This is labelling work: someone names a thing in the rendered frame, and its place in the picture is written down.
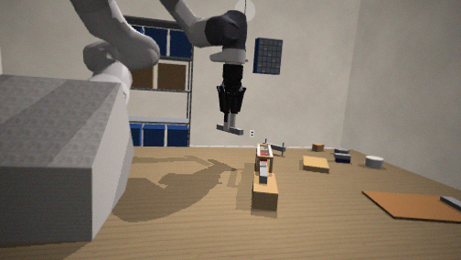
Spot white short cylinder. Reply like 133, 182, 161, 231
365, 156, 384, 168

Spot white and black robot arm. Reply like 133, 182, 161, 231
70, 0, 248, 106

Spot tan flat rectangular board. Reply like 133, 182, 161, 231
303, 156, 329, 173

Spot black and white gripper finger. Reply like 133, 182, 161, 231
217, 83, 234, 131
230, 84, 246, 127

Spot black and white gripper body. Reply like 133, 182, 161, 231
222, 64, 243, 93

